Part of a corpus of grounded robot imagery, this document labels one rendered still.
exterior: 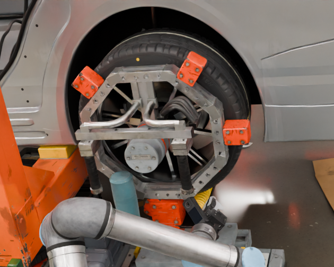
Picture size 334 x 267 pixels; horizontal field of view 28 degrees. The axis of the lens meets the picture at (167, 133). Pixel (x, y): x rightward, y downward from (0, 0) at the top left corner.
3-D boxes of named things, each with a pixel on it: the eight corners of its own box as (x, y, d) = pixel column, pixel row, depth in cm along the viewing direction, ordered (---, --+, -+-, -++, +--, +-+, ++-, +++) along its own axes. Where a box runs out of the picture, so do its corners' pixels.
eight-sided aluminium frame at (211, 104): (234, 191, 258) (217, 61, 234) (231, 200, 253) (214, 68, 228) (104, 190, 274) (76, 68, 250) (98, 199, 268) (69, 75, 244)
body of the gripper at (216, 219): (214, 227, 242) (208, 247, 231) (196, 213, 241) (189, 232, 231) (228, 215, 238) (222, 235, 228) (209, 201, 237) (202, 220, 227)
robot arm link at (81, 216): (69, 181, 187) (270, 246, 210) (55, 196, 197) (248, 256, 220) (61, 219, 181) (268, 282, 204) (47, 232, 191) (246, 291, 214)
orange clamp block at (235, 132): (227, 135, 249) (251, 135, 246) (223, 146, 242) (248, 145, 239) (225, 119, 246) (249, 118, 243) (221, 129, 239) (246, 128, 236)
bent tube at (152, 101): (196, 105, 238) (192, 78, 233) (184, 131, 221) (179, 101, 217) (149, 107, 243) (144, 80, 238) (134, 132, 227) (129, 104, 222)
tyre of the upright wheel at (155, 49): (77, 40, 273) (121, 176, 300) (54, 62, 253) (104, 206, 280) (233, 12, 251) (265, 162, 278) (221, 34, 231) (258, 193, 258)
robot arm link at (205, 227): (183, 240, 227) (200, 224, 222) (186, 231, 231) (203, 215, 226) (203, 256, 228) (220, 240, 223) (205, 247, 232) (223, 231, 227)
